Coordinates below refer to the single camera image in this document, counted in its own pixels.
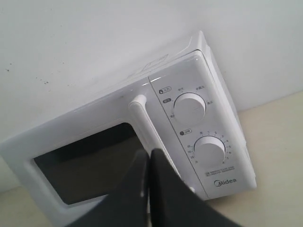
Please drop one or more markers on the upper white control knob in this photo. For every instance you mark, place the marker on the upper white control knob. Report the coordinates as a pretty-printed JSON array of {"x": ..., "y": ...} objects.
[{"x": 189, "y": 109}]

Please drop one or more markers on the white control knob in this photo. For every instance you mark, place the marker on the white control knob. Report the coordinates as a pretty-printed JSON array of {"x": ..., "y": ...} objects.
[
  {"x": 189, "y": 109},
  {"x": 209, "y": 151}
]

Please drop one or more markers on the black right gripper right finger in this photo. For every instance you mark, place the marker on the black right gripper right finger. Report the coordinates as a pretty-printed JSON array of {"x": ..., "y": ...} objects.
[{"x": 173, "y": 204}]

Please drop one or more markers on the white microwave oven body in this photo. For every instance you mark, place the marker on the white microwave oven body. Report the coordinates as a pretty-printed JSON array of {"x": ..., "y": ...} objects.
[{"x": 188, "y": 66}]

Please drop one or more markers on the white microwave door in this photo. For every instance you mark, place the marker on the white microwave door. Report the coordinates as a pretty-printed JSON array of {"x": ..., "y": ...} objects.
[{"x": 72, "y": 162}]

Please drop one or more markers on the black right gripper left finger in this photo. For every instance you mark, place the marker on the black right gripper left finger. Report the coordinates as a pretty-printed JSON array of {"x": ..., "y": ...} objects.
[{"x": 126, "y": 206}]

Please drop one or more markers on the lower white control knob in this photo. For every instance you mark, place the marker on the lower white control knob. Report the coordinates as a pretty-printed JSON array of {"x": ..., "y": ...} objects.
[{"x": 209, "y": 151}]

